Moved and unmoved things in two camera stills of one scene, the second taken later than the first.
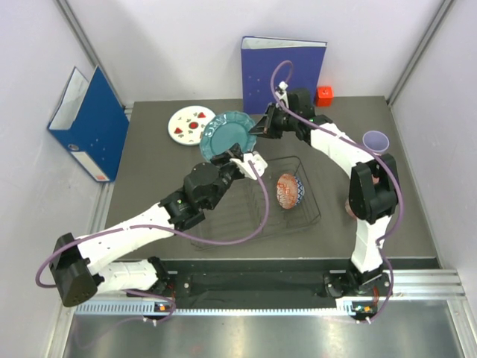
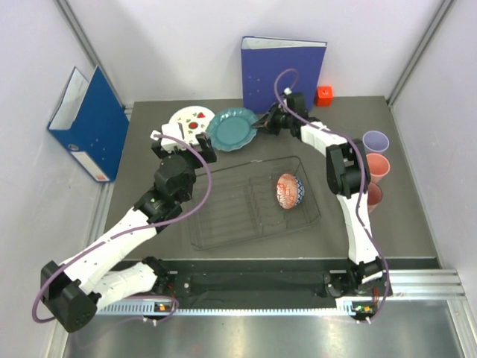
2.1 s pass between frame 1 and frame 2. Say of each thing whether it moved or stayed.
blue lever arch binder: stayed
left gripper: moved
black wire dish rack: stayed
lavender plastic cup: stayed
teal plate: moved
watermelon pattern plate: stayed
